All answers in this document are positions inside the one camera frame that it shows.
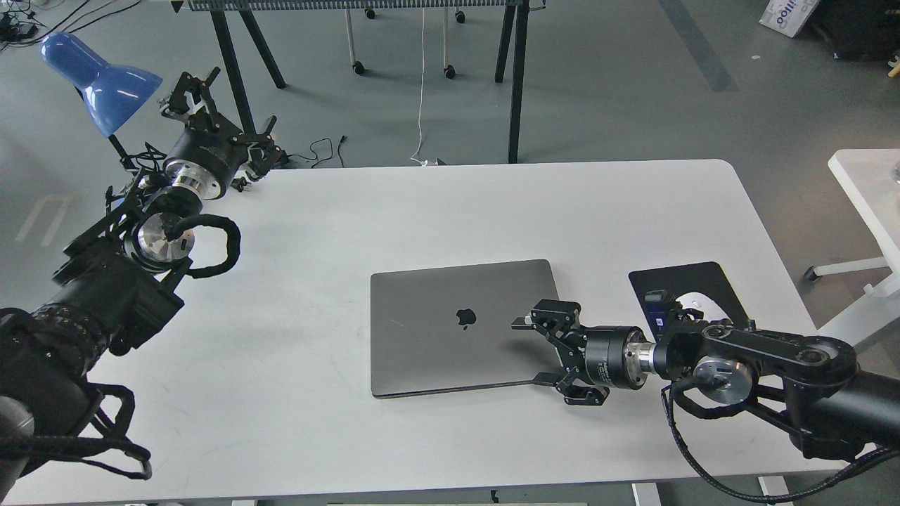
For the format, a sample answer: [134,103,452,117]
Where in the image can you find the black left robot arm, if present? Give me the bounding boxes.
[1,67,283,488]

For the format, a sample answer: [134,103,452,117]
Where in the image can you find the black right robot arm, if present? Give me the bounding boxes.
[511,290,899,504]

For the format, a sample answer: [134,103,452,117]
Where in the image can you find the white side table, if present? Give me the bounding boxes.
[804,148,900,345]

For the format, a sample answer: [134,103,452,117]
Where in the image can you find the black frame background table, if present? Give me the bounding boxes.
[170,0,548,164]

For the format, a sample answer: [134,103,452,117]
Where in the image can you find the grey laptop computer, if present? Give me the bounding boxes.
[370,259,560,399]

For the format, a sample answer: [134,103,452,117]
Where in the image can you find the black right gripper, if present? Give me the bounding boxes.
[511,300,655,407]

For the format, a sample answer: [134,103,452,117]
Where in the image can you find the black mouse pad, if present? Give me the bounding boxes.
[628,261,749,337]

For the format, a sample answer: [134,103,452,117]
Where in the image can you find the black power adapter cable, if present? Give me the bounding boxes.
[278,135,347,169]

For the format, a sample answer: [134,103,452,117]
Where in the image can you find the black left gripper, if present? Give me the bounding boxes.
[160,66,285,200]

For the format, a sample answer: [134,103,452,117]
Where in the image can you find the white computer mouse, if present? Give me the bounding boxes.
[677,292,717,316]

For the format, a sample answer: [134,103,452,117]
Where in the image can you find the white cardboard box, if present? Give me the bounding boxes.
[759,0,820,39]

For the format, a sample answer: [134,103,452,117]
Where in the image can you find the white hanging cable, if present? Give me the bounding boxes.
[411,7,448,167]

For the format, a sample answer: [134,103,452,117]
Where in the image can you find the black cable bundle floor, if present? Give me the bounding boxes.
[1,1,144,51]

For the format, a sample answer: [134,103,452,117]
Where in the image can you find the blue desk lamp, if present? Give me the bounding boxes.
[39,31,163,171]

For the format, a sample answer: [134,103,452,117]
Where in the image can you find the white rolling cart legs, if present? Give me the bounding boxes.
[344,6,466,79]

